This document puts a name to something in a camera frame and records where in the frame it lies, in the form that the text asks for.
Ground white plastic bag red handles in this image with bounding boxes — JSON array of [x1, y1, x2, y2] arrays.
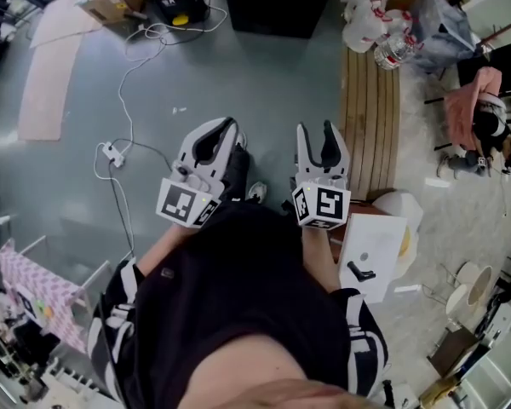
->
[[342, 0, 414, 54]]

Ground black faucet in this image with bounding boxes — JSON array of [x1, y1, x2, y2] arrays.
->
[[347, 261, 376, 282]]

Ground brown box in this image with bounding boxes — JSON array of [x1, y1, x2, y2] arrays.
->
[[428, 328, 480, 378]]

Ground white appliance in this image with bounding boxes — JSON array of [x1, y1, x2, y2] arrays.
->
[[459, 343, 511, 409]]

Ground black cabinet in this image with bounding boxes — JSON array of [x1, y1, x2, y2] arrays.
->
[[221, 0, 342, 40]]

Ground pink patterned cloth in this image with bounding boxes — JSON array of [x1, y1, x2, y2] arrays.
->
[[0, 237, 93, 355]]

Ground person's right forearm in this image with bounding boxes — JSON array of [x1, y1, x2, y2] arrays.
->
[[301, 226, 342, 293]]

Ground cardboard box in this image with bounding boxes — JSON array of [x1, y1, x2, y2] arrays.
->
[[75, 0, 148, 26]]

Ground person's black striped-sleeve top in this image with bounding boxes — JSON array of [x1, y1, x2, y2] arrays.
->
[[87, 202, 391, 409]]

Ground white cable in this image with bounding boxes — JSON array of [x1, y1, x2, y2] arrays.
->
[[94, 0, 229, 182]]

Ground person's left forearm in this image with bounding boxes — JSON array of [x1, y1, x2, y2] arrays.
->
[[135, 222, 197, 274]]

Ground grey-blue plastic bag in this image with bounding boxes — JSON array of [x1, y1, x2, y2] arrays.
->
[[408, 0, 478, 74]]

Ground black table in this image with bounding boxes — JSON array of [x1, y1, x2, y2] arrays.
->
[[456, 43, 511, 100]]

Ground white power strip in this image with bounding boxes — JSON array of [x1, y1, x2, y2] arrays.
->
[[101, 141, 127, 169]]

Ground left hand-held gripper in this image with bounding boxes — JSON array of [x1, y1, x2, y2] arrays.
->
[[155, 117, 240, 230]]

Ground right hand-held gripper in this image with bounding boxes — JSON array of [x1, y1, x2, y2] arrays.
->
[[290, 119, 353, 231]]

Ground person's white shoe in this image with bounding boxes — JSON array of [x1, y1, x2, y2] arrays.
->
[[247, 181, 269, 205]]

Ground white sink basin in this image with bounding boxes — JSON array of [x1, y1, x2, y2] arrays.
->
[[336, 212, 409, 305]]

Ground white drying rack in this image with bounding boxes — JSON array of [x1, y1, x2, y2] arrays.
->
[[8, 234, 114, 314]]

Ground person's black trouser leg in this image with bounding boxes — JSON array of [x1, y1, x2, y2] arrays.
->
[[220, 141, 255, 205]]

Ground brown wooden coat rack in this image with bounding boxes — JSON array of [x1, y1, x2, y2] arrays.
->
[[479, 10, 511, 49]]

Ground wooden slatted panel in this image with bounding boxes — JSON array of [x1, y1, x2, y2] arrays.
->
[[339, 48, 401, 202]]

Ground cardboard sheet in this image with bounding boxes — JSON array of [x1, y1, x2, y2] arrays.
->
[[16, 0, 103, 142]]

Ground clear plastic water bottle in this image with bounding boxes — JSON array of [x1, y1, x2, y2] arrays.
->
[[373, 32, 418, 72]]

